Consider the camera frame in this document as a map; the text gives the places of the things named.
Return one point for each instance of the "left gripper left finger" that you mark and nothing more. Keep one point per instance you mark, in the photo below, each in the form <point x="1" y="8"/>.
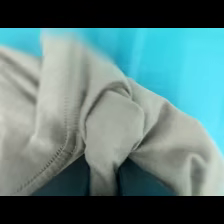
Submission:
<point x="70" y="180"/>

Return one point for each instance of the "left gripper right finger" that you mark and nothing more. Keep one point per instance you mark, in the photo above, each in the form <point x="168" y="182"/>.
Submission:
<point x="140" y="181"/>

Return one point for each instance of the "tan T-shirt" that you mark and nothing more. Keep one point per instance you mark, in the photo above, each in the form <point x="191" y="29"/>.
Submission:
<point x="110" y="126"/>

